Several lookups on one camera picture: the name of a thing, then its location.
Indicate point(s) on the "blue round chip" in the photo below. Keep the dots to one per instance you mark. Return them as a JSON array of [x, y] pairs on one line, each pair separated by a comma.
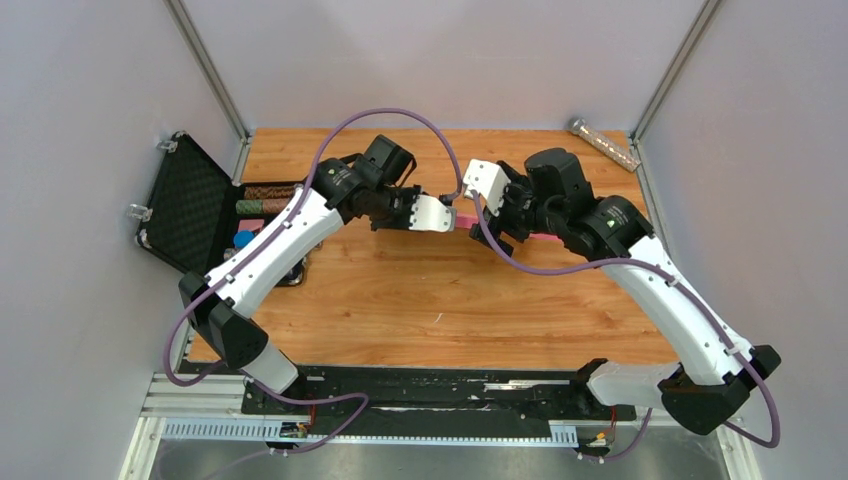
[[242, 238]]

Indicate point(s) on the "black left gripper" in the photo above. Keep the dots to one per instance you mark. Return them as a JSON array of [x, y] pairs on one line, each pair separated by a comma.
[[410, 195]]

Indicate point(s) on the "wooden picture frame pink inlay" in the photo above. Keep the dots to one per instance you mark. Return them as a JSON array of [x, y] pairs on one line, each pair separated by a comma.
[[466, 221]]

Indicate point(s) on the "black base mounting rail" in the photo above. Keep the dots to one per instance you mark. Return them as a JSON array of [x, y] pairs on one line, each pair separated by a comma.
[[441, 402]]

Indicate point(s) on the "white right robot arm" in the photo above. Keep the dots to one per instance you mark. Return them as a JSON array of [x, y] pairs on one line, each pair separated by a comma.
[[716, 369]]

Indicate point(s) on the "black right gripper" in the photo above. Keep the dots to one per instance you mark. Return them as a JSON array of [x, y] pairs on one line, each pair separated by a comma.
[[502, 227]]

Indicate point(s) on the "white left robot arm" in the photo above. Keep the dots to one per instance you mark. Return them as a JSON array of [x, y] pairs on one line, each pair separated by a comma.
[[222, 303]]

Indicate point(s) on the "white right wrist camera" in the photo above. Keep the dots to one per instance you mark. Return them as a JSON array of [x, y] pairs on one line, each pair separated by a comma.
[[489, 181]]

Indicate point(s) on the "glittery silver tube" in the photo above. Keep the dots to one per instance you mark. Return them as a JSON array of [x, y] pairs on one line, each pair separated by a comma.
[[601, 142]]

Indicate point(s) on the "black poker chip case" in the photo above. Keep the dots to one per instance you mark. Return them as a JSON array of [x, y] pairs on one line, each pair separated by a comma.
[[195, 208]]

